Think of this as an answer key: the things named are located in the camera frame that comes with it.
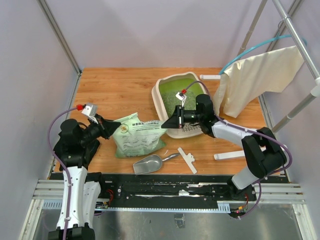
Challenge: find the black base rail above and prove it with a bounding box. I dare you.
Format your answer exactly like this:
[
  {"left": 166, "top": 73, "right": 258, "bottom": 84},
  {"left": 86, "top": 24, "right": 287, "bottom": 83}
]
[{"left": 86, "top": 173, "right": 257, "bottom": 211}]

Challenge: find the cream fabric bag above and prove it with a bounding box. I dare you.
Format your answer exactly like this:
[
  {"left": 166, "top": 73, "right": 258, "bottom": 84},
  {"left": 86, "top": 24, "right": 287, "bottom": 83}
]
[{"left": 212, "top": 45, "right": 304, "bottom": 118}]

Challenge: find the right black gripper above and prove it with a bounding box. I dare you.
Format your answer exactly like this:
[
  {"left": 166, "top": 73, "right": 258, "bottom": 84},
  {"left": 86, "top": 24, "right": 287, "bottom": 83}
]
[{"left": 161, "top": 105, "right": 203, "bottom": 129}]

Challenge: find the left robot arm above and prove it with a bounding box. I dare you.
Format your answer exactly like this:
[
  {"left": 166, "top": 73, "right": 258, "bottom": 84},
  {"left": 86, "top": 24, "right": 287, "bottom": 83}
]
[{"left": 47, "top": 114, "right": 121, "bottom": 240}]

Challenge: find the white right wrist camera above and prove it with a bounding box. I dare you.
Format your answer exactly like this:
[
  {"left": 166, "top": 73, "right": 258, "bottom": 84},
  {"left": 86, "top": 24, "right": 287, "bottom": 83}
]
[{"left": 175, "top": 89, "right": 187, "bottom": 107}]

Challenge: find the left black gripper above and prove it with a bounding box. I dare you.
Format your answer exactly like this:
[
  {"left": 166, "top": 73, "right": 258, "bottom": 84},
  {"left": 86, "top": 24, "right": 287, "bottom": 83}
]
[{"left": 79, "top": 113, "right": 121, "bottom": 146}]

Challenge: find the metal litter scoop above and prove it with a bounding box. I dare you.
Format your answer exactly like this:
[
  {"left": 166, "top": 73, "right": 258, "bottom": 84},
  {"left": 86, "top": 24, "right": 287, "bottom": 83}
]
[{"left": 133, "top": 153, "right": 180, "bottom": 175}]

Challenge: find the white plastic bag clip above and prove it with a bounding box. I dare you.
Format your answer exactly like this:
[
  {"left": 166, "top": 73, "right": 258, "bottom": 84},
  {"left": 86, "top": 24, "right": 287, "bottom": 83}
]
[{"left": 177, "top": 147, "right": 197, "bottom": 174}]

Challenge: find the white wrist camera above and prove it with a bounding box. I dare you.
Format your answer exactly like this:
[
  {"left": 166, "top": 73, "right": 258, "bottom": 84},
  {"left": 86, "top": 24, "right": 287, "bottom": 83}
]
[
  {"left": 175, "top": 89, "right": 187, "bottom": 107},
  {"left": 81, "top": 103, "right": 99, "bottom": 124}
]

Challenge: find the beige green litter box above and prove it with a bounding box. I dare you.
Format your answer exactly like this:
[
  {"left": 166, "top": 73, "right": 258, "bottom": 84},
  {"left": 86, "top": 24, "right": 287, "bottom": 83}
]
[{"left": 151, "top": 71, "right": 216, "bottom": 139}]

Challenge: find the green cat litter bag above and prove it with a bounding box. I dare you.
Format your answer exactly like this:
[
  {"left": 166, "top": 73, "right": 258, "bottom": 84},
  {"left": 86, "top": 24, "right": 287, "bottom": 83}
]
[{"left": 112, "top": 113, "right": 167, "bottom": 158}]

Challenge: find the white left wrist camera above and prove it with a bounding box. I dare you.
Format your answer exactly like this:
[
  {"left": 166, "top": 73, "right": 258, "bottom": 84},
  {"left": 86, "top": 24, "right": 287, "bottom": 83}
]
[{"left": 81, "top": 103, "right": 99, "bottom": 124}]

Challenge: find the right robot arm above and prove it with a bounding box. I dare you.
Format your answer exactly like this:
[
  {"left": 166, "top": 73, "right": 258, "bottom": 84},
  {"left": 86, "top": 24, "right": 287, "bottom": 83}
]
[{"left": 161, "top": 94, "right": 287, "bottom": 200}]

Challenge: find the teal clothes hanger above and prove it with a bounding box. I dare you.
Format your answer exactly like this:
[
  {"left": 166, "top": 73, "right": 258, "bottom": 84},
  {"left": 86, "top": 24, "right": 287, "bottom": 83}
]
[{"left": 218, "top": 21, "right": 308, "bottom": 76}]

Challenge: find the white metal drying rack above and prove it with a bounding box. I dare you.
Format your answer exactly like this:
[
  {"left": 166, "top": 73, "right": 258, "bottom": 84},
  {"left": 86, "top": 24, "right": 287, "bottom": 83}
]
[{"left": 199, "top": 0, "right": 320, "bottom": 161}]

